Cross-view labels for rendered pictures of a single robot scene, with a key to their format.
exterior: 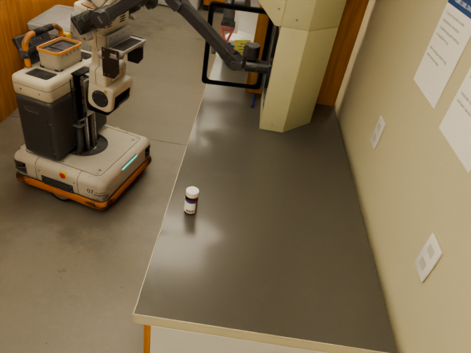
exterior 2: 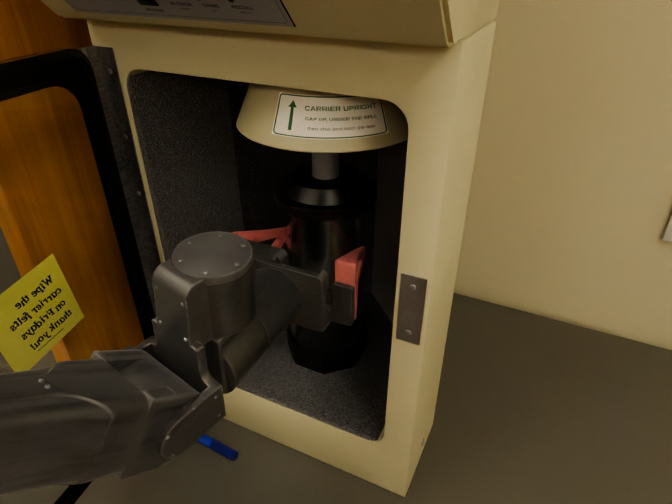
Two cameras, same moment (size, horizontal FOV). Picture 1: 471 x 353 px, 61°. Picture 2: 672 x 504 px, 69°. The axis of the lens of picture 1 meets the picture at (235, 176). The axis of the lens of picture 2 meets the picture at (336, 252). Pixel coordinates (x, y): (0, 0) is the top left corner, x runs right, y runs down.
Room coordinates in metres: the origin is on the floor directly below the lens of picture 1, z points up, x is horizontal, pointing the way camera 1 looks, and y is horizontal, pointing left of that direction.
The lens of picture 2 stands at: (1.55, 0.25, 1.46)
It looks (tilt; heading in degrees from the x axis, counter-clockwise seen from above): 32 degrees down; 298
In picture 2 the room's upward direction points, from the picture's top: straight up
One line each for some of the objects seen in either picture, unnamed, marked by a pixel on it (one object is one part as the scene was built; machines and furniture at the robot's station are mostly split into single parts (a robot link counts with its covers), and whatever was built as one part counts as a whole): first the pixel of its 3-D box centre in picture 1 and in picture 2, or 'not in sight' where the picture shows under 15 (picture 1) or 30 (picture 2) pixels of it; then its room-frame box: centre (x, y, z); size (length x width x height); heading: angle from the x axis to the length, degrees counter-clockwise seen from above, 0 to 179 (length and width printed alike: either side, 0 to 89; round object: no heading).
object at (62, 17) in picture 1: (69, 36); not in sight; (3.39, 1.67, 0.49); 0.60 x 0.42 x 0.33; 2
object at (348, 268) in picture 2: not in sight; (333, 272); (1.74, -0.11, 1.18); 0.09 x 0.07 x 0.07; 92
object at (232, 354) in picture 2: (251, 64); (224, 342); (1.78, 0.02, 1.18); 0.07 x 0.06 x 0.07; 92
